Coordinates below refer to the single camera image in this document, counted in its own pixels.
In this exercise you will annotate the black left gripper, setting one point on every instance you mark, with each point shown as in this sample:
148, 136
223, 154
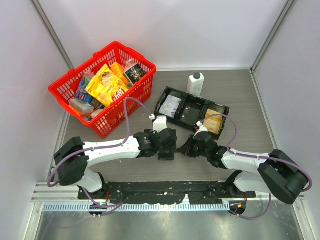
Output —
171, 147

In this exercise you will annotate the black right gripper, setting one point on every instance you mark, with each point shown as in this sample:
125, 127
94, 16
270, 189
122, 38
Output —
186, 149

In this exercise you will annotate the black leather card holder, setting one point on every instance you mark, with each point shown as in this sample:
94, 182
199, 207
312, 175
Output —
166, 155

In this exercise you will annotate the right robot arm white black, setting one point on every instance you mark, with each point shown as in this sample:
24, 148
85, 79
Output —
273, 173

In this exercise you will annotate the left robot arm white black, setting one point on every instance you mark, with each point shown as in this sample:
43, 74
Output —
76, 157

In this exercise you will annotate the black VIP card upper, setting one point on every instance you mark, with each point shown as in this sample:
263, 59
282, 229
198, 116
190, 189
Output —
190, 115

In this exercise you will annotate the gold card bottom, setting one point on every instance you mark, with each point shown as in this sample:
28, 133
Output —
213, 126

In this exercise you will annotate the gold card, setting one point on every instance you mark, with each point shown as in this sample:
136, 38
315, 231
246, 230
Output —
216, 117
213, 126

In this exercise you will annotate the white VIP card bottom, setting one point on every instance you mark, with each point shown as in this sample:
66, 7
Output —
169, 112

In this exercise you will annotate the white vip card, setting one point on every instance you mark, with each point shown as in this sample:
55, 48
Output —
169, 112
170, 106
173, 100

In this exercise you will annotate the black three-compartment card tray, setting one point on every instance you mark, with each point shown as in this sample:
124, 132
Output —
189, 100

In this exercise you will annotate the white VIP card middle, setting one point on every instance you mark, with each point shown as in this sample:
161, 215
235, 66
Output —
170, 106

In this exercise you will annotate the gold card top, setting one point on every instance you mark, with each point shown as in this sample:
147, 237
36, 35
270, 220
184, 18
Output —
216, 117

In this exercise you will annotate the white VIP card top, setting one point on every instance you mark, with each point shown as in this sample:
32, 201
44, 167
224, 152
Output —
173, 100

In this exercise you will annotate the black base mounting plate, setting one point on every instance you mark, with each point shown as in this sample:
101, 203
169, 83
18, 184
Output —
169, 192

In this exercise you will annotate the white bottle black cap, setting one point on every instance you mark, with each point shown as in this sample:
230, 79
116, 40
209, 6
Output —
195, 84

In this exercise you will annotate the black gold patterned box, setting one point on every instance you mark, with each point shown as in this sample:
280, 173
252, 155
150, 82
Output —
134, 73

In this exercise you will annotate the yellow snack bag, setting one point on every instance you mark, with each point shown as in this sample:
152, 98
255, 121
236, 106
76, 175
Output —
106, 87

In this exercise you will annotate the clear plastic wrapped pack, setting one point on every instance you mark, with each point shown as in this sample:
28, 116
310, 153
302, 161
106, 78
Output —
83, 107

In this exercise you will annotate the red plastic shopping basket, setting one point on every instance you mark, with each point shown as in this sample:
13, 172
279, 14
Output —
106, 121

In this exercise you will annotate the orange snack box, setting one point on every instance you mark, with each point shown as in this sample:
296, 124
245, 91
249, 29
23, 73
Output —
118, 70

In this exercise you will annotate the blue green snack pack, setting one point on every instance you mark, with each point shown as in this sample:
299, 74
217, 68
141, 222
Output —
81, 93

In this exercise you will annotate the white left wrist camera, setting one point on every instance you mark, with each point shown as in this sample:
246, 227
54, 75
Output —
160, 123

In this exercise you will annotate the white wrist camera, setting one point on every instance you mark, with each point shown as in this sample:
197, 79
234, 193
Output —
200, 127
160, 123

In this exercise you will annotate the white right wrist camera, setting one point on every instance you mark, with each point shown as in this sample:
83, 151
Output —
200, 127

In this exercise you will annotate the white slotted cable duct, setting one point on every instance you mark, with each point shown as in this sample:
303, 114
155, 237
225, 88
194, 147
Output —
86, 206

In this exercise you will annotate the aluminium frame profile right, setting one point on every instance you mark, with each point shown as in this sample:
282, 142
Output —
285, 11

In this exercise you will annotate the aluminium frame profile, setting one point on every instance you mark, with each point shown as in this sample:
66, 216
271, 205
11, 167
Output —
285, 11
51, 32

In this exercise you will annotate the aluminium frame profile left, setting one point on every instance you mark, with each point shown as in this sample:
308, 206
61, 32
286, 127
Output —
51, 32

